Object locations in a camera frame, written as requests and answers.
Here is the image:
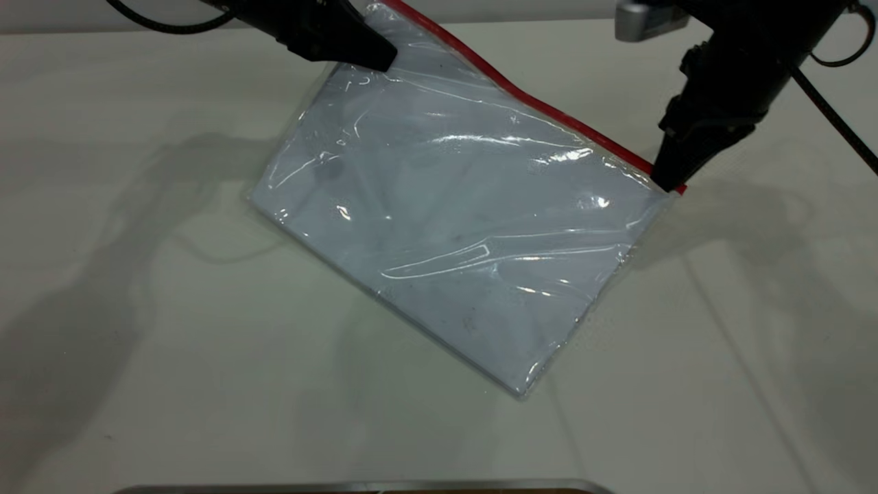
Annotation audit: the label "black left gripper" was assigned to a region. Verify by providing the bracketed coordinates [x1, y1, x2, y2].
[230, 0, 400, 73]

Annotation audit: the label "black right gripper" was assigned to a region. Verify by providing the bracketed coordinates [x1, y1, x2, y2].
[649, 41, 790, 193]

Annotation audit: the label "clear plastic zip bag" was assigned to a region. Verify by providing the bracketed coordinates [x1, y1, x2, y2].
[248, 0, 687, 401]

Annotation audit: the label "white paper sheets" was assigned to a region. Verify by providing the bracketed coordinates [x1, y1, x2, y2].
[254, 63, 661, 396]

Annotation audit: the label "grey metal bar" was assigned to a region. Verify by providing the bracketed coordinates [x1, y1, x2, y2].
[113, 478, 615, 494]

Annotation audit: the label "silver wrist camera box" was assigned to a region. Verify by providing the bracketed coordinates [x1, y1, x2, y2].
[615, 0, 691, 43]

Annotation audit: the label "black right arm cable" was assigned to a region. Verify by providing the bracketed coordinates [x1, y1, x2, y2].
[787, 62, 878, 176]

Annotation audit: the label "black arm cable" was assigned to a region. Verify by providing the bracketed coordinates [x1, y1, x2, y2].
[106, 0, 238, 36]
[787, 62, 878, 176]

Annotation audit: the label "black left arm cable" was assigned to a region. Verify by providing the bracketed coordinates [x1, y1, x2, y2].
[106, 0, 238, 36]

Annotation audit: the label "thin black looped cable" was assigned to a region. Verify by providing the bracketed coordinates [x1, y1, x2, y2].
[809, 0, 878, 69]

